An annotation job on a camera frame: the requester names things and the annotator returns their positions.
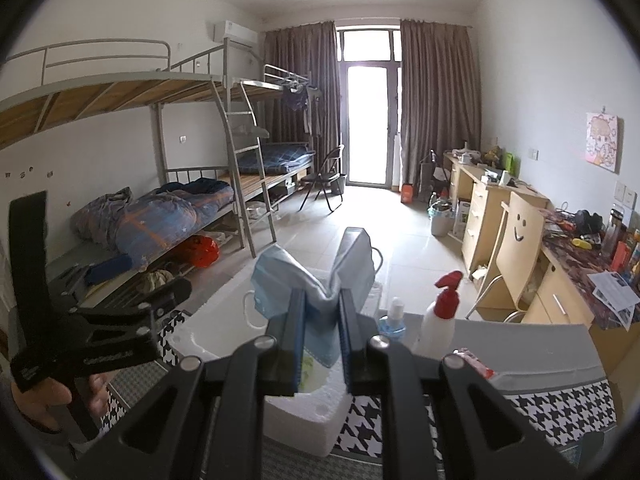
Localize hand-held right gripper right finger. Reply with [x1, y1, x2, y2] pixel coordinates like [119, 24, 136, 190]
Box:
[337, 289, 568, 480]

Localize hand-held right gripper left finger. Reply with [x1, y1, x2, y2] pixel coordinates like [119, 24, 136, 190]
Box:
[102, 287, 308, 480]

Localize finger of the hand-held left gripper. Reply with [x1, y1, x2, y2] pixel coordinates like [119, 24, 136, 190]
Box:
[59, 278, 194, 318]

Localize white foam box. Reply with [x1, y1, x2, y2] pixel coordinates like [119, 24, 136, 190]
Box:
[167, 260, 386, 458]

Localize blue face mask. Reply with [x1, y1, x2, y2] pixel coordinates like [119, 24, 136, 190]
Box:
[242, 226, 385, 368]

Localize person's left forearm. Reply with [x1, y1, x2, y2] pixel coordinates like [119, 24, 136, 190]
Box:
[0, 400, 118, 480]

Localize person's left hand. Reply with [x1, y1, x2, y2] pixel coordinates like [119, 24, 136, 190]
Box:
[10, 374, 110, 433]

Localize beige cloth bundle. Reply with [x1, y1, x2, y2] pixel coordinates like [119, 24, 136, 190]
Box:
[132, 269, 176, 293]

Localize pale green packet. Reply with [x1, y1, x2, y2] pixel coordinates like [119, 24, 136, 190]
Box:
[299, 345, 333, 393]

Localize small blue bottle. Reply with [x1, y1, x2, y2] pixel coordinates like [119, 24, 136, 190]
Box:
[377, 297, 411, 346]

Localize blue folded cloth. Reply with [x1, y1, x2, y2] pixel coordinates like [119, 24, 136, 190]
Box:
[84, 255, 133, 286]

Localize red plastic bag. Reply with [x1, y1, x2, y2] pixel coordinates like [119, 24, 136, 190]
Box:
[182, 235, 221, 268]

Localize blue orange quilt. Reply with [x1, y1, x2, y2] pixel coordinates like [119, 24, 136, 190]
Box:
[114, 178, 236, 267]

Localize white spray bottle red top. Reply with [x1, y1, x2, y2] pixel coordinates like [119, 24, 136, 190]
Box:
[415, 270, 465, 361]

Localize grey-blue crumpled blanket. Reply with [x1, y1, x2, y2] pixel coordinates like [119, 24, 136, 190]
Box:
[71, 187, 133, 247]

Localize red snack packet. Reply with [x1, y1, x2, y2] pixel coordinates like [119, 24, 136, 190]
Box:
[452, 347, 496, 381]

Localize white trash bin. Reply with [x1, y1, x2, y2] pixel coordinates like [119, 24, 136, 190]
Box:
[429, 199, 455, 237]

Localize white carton box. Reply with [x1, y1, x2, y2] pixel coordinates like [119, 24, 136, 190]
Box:
[452, 201, 472, 241]

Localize black folding chair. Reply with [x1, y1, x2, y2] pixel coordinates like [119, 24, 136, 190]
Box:
[299, 144, 347, 213]

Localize blue plaid mattress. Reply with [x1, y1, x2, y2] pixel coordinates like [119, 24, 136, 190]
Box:
[237, 142, 316, 173]

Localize light wooden desk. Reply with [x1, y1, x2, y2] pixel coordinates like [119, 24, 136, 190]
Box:
[520, 207, 640, 378]
[442, 152, 551, 278]

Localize houndstooth tablecloth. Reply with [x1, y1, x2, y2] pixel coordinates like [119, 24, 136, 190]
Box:
[107, 310, 618, 480]

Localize wooden chair with smiley face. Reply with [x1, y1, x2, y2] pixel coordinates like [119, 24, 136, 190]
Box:
[467, 190, 548, 323]

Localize grey metal bunk bed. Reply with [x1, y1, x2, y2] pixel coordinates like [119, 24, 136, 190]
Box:
[222, 62, 321, 211]
[0, 40, 278, 321]

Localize glass balcony door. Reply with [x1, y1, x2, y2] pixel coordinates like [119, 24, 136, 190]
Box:
[337, 27, 403, 188]

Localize dark patterned desk cloth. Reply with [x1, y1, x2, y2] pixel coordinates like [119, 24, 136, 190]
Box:
[542, 207, 640, 331]

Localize dark hanging clothes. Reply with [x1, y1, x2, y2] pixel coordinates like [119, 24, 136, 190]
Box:
[280, 82, 321, 136]

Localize printed paper sheets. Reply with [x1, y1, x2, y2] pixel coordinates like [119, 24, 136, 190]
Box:
[586, 270, 640, 331]

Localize black bag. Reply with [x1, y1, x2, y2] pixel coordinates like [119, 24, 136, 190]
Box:
[570, 209, 606, 236]

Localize brown curtain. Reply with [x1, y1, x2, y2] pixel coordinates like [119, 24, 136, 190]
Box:
[262, 21, 341, 181]
[399, 19, 483, 188]

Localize white air conditioner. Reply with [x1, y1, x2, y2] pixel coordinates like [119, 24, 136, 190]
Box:
[214, 20, 258, 48]

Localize clear bottle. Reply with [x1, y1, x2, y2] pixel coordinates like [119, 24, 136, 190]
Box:
[602, 205, 626, 256]

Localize wall poster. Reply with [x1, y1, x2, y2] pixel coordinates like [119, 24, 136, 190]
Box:
[585, 110, 621, 173]

